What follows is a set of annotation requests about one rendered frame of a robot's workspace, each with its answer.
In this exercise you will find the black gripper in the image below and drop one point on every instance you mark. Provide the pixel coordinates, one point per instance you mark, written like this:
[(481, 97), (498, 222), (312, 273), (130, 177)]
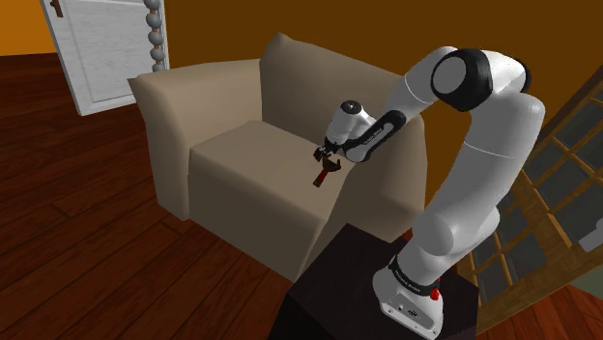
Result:
[(324, 153)]

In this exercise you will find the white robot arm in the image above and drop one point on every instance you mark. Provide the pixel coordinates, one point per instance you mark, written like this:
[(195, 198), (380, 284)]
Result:
[(476, 179)]

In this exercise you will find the red and black hand tool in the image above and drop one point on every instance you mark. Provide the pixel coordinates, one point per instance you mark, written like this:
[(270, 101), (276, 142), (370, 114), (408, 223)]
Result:
[(321, 178)]

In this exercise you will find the beige armchair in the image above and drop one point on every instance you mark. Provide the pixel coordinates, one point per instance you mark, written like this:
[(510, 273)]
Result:
[(245, 188)]

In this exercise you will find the dark robot stand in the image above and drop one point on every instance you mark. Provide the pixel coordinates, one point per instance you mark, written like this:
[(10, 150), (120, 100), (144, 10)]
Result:
[(339, 287)]

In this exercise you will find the grey bead column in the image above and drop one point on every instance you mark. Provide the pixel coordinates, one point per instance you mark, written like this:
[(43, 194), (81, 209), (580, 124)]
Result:
[(156, 37)]

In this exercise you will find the white panel door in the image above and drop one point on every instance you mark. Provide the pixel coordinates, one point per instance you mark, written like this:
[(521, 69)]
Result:
[(103, 56)]

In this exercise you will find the wooden framed window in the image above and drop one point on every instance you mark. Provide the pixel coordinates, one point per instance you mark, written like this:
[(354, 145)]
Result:
[(565, 155)]

